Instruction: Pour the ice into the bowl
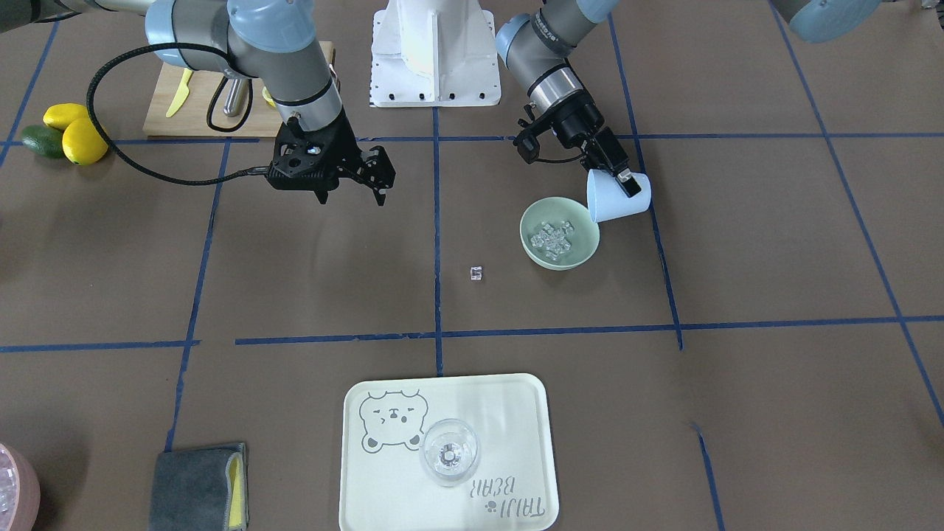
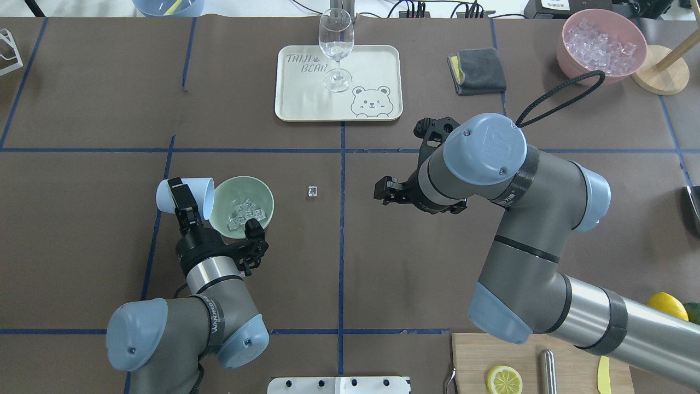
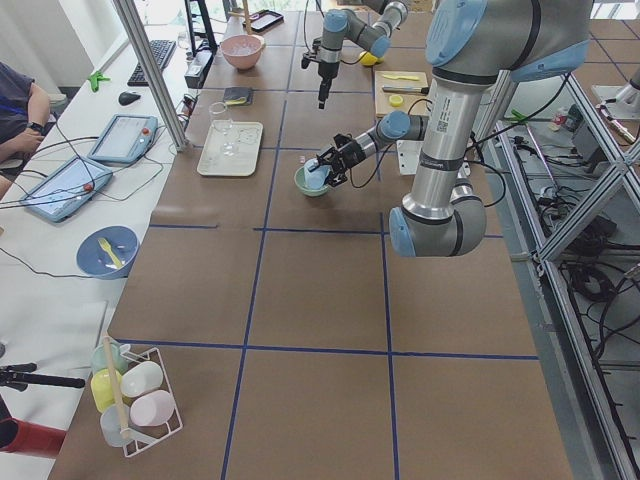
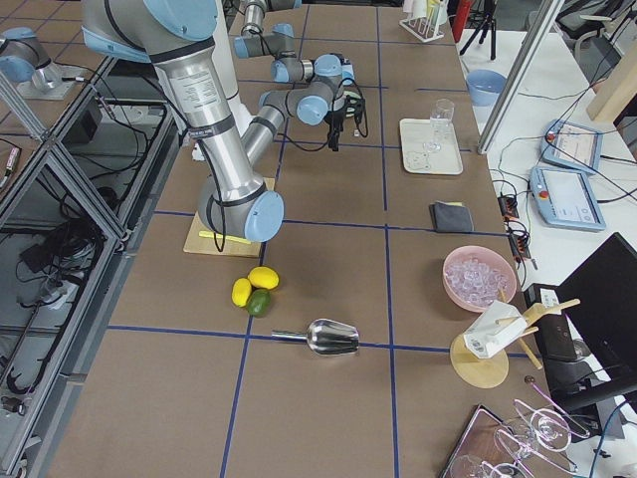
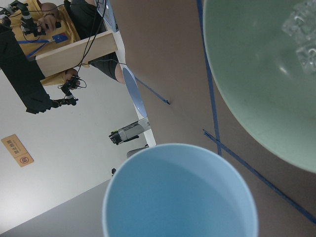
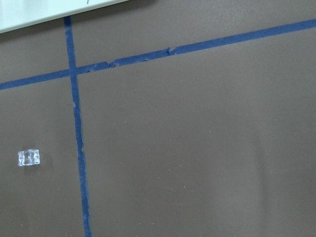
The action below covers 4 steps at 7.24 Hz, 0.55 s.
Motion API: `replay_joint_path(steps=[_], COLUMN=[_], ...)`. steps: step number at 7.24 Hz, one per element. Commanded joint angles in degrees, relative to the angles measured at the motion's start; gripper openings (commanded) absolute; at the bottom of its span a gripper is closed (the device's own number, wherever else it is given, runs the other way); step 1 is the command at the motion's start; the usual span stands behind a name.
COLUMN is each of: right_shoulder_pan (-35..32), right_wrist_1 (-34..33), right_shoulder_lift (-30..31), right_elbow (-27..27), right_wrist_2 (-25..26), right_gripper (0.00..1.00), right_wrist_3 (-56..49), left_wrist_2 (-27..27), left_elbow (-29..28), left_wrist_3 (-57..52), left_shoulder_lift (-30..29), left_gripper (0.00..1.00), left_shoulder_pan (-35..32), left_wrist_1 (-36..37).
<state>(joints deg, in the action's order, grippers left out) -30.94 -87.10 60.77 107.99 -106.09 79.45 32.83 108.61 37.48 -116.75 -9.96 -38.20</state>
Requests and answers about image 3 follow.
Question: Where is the grey folded cloth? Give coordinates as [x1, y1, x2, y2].
[223, 86, 254, 106]

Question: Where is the near teach pendant tablet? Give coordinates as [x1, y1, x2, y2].
[19, 156, 113, 223]

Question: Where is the green clamp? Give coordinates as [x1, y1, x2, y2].
[87, 70, 110, 92]

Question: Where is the lemon half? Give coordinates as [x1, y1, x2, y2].
[388, 94, 404, 108]

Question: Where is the white wire cup rack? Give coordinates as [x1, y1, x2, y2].
[100, 336, 183, 458]

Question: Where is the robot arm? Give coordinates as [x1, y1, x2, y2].
[305, 0, 592, 257]
[301, 1, 409, 109]

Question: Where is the clear grey cup in rack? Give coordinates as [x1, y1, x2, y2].
[100, 404, 133, 447]

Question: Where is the light blue plastic cup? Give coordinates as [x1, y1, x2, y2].
[303, 162, 327, 189]

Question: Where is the pink bowl with ice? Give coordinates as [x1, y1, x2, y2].
[220, 34, 266, 70]

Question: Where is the cream bear tray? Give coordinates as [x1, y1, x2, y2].
[196, 120, 263, 177]

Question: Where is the yellow cup in rack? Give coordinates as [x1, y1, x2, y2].
[90, 369, 115, 413]

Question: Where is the clear wine glass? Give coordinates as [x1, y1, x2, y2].
[209, 101, 236, 156]

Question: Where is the mint green bowl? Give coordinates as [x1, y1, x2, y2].
[294, 167, 329, 197]

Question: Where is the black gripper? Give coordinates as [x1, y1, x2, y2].
[301, 38, 341, 109]
[305, 134, 367, 187]

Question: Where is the red cylinder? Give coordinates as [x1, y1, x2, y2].
[1, 399, 66, 458]

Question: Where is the wooden rack handle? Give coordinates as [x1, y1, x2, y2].
[102, 335, 131, 440]

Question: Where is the teach pendant tablet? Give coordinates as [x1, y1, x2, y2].
[19, 156, 113, 223]
[87, 114, 158, 165]

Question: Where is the far teach pendant tablet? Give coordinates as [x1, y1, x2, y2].
[87, 114, 158, 165]

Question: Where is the black tripod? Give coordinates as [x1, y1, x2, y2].
[1, 363, 85, 392]

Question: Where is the seated person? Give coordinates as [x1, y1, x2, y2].
[0, 61, 51, 199]

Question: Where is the yellow plastic fork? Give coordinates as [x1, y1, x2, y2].
[98, 237, 124, 269]

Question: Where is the white cup in rack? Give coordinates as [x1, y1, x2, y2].
[120, 361, 164, 398]

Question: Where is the black keyboard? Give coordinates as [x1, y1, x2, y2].
[126, 39, 178, 88]

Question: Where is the wooden cutting board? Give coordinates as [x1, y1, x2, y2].
[374, 71, 429, 118]

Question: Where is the steel muddler black tip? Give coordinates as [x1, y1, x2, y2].
[382, 85, 429, 96]

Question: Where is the yellow lemon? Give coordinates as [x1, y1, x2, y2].
[358, 52, 384, 67]

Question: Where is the aluminium frame post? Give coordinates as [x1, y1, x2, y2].
[113, 0, 188, 152]

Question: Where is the yellow plastic knife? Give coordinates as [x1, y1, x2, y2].
[382, 74, 421, 82]

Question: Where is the pink cup in rack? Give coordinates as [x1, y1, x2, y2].
[130, 390, 175, 427]

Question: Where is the black computer mouse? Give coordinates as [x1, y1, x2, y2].
[118, 91, 141, 106]

